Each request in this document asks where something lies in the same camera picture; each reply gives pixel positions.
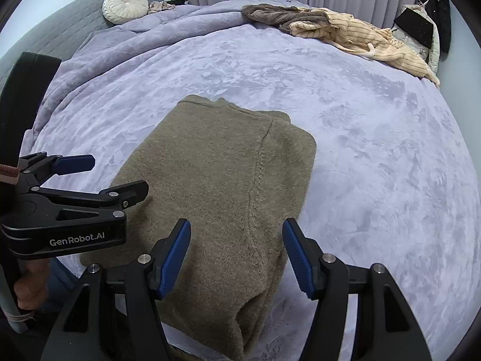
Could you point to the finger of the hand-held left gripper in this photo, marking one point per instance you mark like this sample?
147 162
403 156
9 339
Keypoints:
75 163
127 193

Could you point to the brown fleece garment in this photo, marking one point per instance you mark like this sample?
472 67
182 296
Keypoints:
285 17

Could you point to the person's left hand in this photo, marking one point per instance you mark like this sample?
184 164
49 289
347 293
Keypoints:
32 285

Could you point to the black speckled cloth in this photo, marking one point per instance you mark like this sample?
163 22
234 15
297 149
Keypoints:
413 26

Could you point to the grey quilted headboard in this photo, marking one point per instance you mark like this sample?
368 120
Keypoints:
64 18

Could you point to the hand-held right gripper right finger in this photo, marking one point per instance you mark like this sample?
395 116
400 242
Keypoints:
300 259

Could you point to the cream striped garment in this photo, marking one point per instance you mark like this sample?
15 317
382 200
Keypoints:
368 37

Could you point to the round white pleated pillow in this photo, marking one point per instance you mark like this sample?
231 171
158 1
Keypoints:
126 6

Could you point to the small beige patterned cloth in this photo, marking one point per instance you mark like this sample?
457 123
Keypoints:
159 6

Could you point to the lavender plush blanket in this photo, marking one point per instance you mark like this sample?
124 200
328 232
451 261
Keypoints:
375 176

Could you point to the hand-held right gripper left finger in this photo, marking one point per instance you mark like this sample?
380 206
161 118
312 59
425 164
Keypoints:
174 259

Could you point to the olive brown knit sweater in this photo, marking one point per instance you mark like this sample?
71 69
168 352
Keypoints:
218 180

